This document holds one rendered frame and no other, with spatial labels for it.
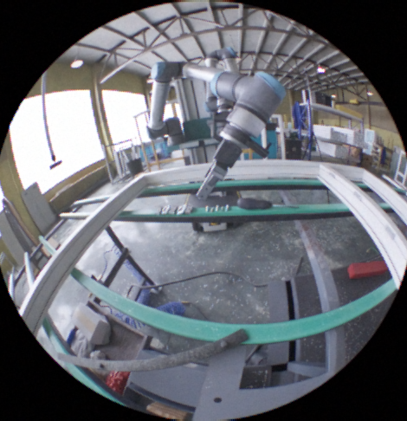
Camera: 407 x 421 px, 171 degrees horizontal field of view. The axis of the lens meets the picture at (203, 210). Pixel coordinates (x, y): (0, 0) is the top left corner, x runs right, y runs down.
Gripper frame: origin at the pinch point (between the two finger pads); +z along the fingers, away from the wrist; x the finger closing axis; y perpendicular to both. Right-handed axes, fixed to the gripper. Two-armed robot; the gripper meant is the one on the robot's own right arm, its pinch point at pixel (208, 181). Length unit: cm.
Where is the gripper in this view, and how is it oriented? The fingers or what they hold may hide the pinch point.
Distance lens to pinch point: 39.7
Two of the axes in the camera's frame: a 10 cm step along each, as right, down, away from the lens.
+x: -1.6, 5.7, -8.1
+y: -8.7, -4.6, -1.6
